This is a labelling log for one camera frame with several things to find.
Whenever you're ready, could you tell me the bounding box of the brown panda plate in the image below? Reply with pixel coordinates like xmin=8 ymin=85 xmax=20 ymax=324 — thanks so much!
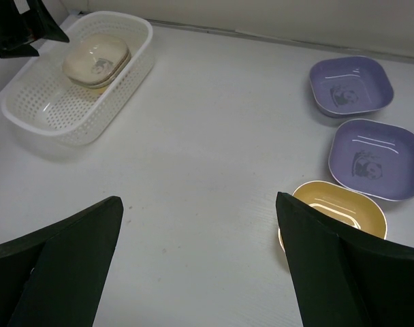
xmin=69 ymin=54 xmax=131 ymax=89

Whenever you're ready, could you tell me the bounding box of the white perforated plastic bin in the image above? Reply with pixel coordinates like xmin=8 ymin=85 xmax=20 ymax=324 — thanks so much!
xmin=1 ymin=11 xmax=155 ymax=146

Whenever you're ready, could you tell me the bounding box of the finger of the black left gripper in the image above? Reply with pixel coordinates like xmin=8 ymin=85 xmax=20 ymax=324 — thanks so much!
xmin=25 ymin=0 xmax=69 ymax=43

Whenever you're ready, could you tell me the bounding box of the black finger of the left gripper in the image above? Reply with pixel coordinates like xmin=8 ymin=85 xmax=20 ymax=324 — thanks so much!
xmin=0 ymin=0 xmax=39 ymax=59

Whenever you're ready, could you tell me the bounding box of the cream panda plate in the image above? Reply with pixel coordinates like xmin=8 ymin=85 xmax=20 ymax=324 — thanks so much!
xmin=62 ymin=33 xmax=131 ymax=82

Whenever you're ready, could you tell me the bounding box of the purple panda plate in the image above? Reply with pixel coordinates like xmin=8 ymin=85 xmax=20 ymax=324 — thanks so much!
xmin=328 ymin=119 xmax=414 ymax=202
xmin=309 ymin=56 xmax=394 ymax=118

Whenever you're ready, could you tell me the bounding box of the yellow panda plate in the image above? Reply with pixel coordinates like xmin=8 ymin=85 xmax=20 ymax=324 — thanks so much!
xmin=293 ymin=181 xmax=388 ymax=240
xmin=88 ymin=86 xmax=108 ymax=95

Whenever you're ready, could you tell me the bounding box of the purple panda plate near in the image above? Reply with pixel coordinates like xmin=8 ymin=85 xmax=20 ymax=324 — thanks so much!
xmin=328 ymin=119 xmax=414 ymax=202

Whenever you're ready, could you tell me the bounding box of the purple panda plate far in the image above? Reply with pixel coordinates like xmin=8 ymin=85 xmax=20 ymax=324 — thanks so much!
xmin=309 ymin=56 xmax=394 ymax=118

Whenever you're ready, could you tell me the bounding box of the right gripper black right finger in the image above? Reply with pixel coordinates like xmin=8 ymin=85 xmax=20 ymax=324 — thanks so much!
xmin=276 ymin=192 xmax=414 ymax=326

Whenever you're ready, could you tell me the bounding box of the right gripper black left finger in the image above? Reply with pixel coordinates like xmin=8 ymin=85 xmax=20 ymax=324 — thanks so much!
xmin=0 ymin=196 xmax=124 ymax=326

